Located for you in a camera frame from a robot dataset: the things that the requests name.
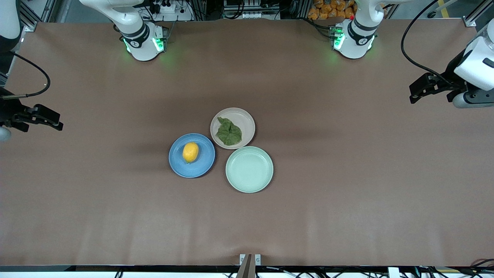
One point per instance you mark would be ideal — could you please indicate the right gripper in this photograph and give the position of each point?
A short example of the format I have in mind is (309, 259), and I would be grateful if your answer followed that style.
(8, 114)

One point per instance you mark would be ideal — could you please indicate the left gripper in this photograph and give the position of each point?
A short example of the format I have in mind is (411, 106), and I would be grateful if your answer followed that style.
(450, 72)

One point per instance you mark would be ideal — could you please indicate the yellow lemon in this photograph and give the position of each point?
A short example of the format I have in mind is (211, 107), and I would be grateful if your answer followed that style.
(190, 152)

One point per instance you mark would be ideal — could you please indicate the green lettuce leaf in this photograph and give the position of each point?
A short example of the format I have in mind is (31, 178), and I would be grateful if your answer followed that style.
(229, 132)

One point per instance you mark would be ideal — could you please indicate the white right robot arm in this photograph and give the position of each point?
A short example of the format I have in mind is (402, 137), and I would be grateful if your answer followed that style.
(136, 35)

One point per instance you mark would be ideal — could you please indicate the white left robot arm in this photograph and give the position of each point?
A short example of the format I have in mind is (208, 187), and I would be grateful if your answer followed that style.
(359, 35)

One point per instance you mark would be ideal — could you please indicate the orange snack packs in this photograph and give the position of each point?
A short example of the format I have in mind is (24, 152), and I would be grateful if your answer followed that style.
(328, 9)

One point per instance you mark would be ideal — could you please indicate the blue plate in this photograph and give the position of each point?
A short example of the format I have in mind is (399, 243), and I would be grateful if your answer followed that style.
(202, 164)

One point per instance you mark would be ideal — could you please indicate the white power strip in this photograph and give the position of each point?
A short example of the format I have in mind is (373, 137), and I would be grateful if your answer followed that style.
(170, 8)

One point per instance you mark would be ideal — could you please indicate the brown table cover sheet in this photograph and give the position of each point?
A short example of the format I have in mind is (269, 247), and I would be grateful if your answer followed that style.
(308, 216)

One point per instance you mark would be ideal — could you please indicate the beige plate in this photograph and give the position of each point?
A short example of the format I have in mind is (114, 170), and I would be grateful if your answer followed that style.
(247, 121)

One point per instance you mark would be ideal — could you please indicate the pale green plate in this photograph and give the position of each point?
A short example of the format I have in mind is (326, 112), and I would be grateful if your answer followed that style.
(249, 170)

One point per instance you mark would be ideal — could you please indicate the grey equipment rack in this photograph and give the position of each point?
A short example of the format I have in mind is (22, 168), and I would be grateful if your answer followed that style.
(251, 8)

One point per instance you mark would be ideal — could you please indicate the aluminium frame profile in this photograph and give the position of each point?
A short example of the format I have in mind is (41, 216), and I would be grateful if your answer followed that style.
(32, 17)
(476, 13)

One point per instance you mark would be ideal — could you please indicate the small metal bracket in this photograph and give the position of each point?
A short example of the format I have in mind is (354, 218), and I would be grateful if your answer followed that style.
(242, 259)

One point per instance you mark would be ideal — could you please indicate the brown camera post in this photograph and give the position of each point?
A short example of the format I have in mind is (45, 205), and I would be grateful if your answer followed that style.
(247, 268)

